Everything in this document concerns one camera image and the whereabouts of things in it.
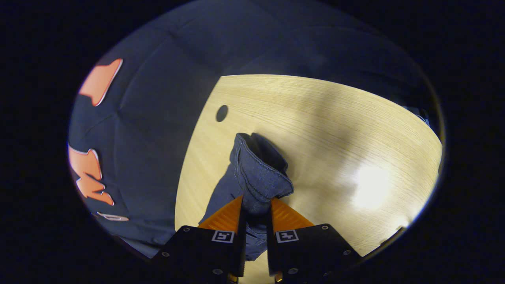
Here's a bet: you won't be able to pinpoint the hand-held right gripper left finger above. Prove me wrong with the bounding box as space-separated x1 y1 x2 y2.
152 195 247 277

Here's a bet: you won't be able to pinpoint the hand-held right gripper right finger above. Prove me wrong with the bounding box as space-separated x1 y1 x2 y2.
267 197 361 277

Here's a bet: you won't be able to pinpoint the black backdrop cloth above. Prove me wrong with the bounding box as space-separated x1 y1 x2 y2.
67 0 438 259

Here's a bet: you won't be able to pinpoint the dark grey jeans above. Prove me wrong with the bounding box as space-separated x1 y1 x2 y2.
199 133 294 262

